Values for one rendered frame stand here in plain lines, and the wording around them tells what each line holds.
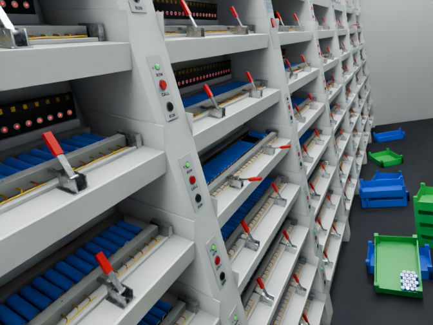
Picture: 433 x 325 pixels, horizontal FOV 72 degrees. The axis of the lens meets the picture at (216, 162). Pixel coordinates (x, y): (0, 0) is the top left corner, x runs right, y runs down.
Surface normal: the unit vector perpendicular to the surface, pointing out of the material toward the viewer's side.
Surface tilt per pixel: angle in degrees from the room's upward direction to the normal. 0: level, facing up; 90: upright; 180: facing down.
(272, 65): 90
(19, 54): 109
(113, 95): 90
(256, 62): 90
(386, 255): 26
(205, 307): 90
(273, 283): 19
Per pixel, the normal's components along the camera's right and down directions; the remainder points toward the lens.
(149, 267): 0.02, -0.90
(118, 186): 0.88, 0.22
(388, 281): -0.44, -0.68
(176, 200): -0.48, 0.36
